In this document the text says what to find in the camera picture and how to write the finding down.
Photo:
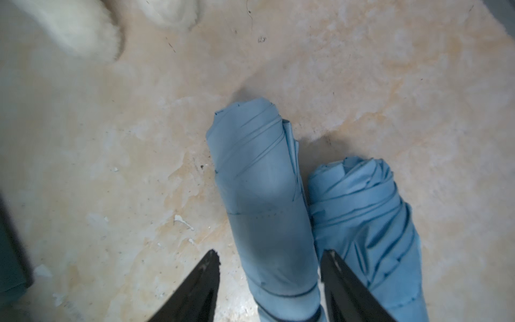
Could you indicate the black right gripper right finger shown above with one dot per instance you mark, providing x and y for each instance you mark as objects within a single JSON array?
[{"x": 347, "y": 299}]

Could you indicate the light blue umbrella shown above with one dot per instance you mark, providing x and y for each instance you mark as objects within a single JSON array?
[
  {"x": 255, "y": 156},
  {"x": 357, "y": 211}
]

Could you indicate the white plush dog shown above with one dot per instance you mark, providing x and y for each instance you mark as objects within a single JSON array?
[{"x": 88, "y": 29}]

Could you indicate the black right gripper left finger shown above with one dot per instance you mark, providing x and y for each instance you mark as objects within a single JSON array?
[{"x": 195, "y": 299}]

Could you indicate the teal drawer cabinet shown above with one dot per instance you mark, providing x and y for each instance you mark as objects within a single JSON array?
[{"x": 16, "y": 270}]

